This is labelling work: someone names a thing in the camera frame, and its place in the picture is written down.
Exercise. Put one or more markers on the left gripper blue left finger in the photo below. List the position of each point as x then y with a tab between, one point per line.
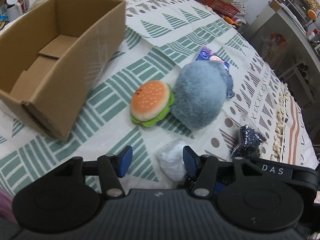
112	167

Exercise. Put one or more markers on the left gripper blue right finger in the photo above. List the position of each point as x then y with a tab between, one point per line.
203	170

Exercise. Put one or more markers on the white soft bundle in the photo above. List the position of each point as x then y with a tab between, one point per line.
170	159

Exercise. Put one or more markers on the fluffy blue-grey plush toy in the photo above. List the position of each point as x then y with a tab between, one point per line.
200	92

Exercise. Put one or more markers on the plush hamburger toy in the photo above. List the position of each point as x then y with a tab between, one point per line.
151	103

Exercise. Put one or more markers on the blue crocheted cloth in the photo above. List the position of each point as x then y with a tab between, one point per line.
229	85

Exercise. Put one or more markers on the patterned white green blanket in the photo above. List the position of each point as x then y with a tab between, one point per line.
160	38

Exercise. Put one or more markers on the pink fabric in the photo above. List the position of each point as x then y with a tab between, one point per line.
6	206

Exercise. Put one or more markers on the brown cardboard box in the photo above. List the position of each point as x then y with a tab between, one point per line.
52	56

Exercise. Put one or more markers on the white side table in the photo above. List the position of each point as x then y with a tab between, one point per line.
284	44

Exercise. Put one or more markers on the red plastic basket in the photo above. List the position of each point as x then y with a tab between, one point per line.
221	7

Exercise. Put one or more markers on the grey drawer organizer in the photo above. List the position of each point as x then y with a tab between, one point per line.
298	8

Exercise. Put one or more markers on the white thermos jug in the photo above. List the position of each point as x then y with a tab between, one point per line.
14	9

